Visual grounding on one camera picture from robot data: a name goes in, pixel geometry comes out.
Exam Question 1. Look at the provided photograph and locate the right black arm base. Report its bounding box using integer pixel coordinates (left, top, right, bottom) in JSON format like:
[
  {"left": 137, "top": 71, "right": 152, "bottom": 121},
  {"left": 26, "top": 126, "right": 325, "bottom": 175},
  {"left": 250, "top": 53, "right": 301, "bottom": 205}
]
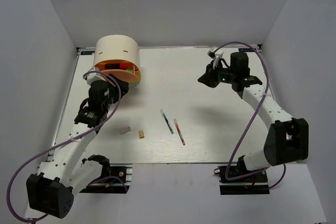
[{"left": 214, "top": 165, "right": 270, "bottom": 195}]

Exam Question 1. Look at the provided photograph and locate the cream round drawer organizer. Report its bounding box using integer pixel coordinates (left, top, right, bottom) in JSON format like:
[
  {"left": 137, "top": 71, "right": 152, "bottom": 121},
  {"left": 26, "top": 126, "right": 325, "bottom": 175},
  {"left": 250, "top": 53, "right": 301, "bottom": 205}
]
[{"left": 93, "top": 35, "right": 141, "bottom": 88}]

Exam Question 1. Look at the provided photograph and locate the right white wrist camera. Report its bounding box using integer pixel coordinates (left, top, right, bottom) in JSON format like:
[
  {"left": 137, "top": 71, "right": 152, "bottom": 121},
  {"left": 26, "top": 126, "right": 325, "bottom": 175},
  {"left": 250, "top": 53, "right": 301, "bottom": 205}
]
[{"left": 207, "top": 46, "right": 224, "bottom": 69}]

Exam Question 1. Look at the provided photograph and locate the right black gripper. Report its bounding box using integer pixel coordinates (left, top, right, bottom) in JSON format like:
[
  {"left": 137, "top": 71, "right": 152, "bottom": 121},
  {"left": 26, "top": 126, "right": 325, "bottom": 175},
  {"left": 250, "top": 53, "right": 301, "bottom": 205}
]
[{"left": 198, "top": 60, "right": 236, "bottom": 88}]

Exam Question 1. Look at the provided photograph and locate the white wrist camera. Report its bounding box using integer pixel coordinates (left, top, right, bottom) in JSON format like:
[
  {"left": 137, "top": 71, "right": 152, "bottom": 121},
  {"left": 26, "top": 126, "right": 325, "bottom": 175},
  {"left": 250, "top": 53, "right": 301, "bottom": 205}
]
[
  {"left": 207, "top": 46, "right": 224, "bottom": 69},
  {"left": 83, "top": 72, "right": 104, "bottom": 86}
]

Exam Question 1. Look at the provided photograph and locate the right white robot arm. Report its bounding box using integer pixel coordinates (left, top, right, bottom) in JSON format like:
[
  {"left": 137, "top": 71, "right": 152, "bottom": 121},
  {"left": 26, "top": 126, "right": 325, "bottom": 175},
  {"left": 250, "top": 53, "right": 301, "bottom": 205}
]
[{"left": 198, "top": 51, "right": 309, "bottom": 182}]

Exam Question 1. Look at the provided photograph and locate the grey white eraser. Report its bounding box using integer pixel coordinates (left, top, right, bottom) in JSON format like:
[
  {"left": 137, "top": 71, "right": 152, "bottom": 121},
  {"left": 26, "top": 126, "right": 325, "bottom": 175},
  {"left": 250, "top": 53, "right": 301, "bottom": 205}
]
[{"left": 119, "top": 126, "right": 131, "bottom": 135}]

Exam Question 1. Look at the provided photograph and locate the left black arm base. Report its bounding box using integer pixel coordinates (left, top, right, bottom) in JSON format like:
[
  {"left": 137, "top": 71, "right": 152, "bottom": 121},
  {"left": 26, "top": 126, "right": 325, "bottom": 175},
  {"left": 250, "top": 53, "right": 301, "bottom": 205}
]
[{"left": 80, "top": 164, "right": 133, "bottom": 194}]

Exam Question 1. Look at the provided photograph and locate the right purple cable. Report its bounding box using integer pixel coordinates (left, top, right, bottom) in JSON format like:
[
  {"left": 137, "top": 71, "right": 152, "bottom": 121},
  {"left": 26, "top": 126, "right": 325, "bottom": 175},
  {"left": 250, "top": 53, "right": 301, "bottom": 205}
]
[{"left": 214, "top": 41, "right": 287, "bottom": 189}]

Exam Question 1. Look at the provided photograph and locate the small tan eraser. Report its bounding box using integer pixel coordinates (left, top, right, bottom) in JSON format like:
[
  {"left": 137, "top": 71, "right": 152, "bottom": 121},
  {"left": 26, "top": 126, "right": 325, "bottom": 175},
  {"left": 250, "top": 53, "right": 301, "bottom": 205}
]
[{"left": 139, "top": 130, "right": 145, "bottom": 139}]

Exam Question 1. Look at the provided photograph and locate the pink highlighter marker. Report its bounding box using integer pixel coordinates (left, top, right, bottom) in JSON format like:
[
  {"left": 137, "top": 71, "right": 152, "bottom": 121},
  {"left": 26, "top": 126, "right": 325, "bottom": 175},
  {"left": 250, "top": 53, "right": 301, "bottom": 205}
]
[{"left": 104, "top": 62, "right": 133, "bottom": 70}]

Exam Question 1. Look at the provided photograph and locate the orange top drawer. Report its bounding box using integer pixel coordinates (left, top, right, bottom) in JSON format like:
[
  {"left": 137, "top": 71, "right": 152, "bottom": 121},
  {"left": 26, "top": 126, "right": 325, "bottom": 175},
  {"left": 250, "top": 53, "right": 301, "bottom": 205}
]
[{"left": 95, "top": 60, "right": 141, "bottom": 83}]

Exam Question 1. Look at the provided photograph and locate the green pen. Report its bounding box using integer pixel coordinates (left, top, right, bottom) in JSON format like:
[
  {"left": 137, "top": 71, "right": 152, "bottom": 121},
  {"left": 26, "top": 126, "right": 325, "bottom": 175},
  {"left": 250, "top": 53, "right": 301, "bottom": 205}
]
[{"left": 160, "top": 109, "right": 174, "bottom": 134}]

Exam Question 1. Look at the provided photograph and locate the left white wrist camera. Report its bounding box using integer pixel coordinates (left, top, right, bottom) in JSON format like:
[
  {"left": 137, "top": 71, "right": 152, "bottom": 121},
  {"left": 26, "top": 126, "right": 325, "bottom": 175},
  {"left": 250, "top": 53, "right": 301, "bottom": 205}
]
[{"left": 83, "top": 72, "right": 104, "bottom": 86}]

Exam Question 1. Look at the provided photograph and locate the red pen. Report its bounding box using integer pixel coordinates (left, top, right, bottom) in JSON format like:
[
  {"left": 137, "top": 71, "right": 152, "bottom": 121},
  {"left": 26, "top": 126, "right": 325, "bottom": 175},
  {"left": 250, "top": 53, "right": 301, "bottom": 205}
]
[{"left": 173, "top": 118, "right": 186, "bottom": 146}]

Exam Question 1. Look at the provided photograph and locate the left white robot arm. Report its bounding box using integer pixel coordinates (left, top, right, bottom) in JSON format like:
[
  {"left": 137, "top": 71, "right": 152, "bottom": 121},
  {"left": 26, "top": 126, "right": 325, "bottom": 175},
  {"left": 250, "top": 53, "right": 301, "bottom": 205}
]
[{"left": 26, "top": 76, "right": 129, "bottom": 219}]

